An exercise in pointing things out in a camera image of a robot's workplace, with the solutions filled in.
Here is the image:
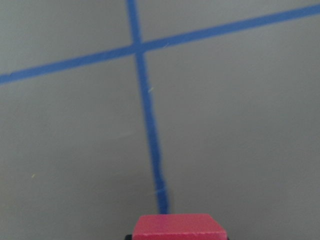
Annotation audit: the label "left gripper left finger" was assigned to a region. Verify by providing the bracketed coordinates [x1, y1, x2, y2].
[124, 234, 132, 240]

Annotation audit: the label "red block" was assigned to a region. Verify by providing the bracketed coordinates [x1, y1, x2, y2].
[132, 213, 228, 240]

